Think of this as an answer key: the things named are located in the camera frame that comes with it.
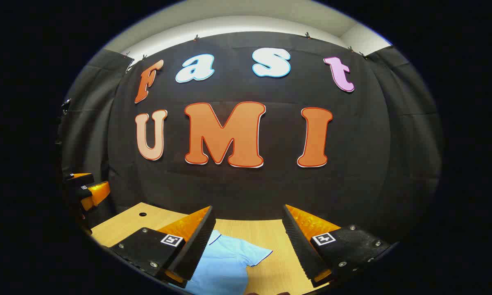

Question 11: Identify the light blue T-shirt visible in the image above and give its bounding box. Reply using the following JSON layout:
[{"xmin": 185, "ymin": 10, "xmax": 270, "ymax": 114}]
[{"xmin": 168, "ymin": 229, "xmax": 274, "ymax": 295}]

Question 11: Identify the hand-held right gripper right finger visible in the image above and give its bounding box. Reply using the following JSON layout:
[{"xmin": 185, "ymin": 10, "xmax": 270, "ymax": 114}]
[{"xmin": 281, "ymin": 204, "xmax": 399, "ymax": 288}]

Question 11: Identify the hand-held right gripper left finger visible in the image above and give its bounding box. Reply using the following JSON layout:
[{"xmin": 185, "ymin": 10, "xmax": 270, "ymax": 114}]
[{"xmin": 108, "ymin": 206, "xmax": 216, "ymax": 288}]

